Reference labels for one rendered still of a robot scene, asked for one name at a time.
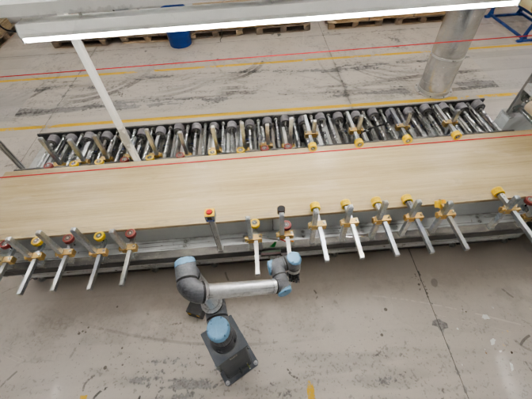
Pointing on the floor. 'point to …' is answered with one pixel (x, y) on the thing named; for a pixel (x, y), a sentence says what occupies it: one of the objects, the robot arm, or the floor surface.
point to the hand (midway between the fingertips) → (292, 279)
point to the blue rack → (509, 26)
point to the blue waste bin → (180, 39)
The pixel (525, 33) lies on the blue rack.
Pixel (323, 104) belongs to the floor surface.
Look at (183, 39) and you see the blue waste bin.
